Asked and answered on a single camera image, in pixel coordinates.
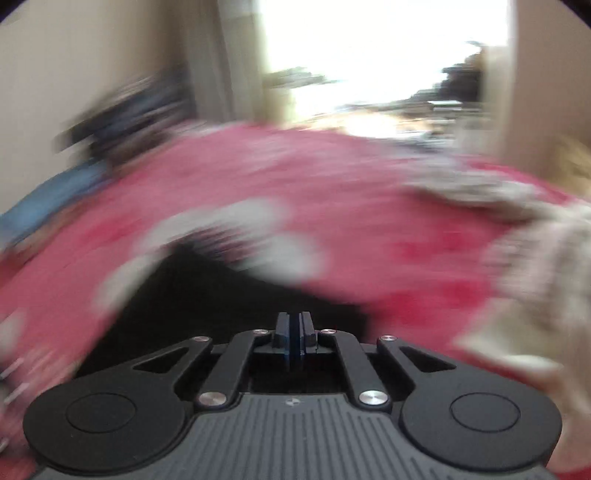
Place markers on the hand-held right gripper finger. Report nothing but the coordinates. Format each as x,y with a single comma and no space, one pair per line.
296,348
288,350

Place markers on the black garment with white print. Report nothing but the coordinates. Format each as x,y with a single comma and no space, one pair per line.
207,314

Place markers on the red printed bed blanket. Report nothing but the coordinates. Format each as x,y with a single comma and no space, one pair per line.
323,194

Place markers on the beige and white knit sweater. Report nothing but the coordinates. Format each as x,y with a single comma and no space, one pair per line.
545,258

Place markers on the blue cloth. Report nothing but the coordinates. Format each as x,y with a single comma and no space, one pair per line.
55,194

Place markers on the dark blurred object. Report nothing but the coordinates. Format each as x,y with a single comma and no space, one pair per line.
134,110

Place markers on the beige curtain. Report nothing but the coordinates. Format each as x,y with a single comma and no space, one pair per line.
221,60

